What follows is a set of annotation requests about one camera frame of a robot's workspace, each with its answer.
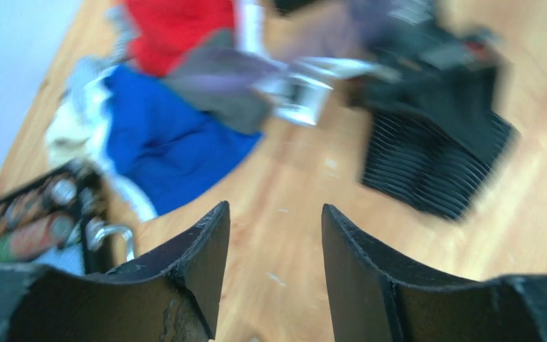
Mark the grey-green underwear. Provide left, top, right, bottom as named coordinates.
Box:
left=160, top=28, right=279, bottom=134

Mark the black pinstriped underwear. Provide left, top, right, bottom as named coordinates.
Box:
left=361, top=112, right=516, bottom=221

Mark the red underwear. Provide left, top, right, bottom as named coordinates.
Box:
left=122, top=0, right=234, bottom=76

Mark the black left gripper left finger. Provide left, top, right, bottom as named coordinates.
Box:
left=0, top=201, right=230, bottom=341

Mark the blue underwear white waistband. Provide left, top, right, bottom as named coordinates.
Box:
left=84, top=65, right=262, bottom=222

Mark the beige underwear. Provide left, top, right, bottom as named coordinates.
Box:
left=44, top=98, right=94, bottom=167

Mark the black aluminium poker chip case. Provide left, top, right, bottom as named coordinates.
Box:
left=0, top=159, right=135, bottom=276

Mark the grey striped underwear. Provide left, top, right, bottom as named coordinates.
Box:
left=65, top=5, right=137, bottom=113

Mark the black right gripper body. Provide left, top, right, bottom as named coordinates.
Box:
left=349, top=1, right=505, bottom=156

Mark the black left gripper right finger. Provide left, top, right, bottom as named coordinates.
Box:
left=321, top=204, right=547, bottom=341

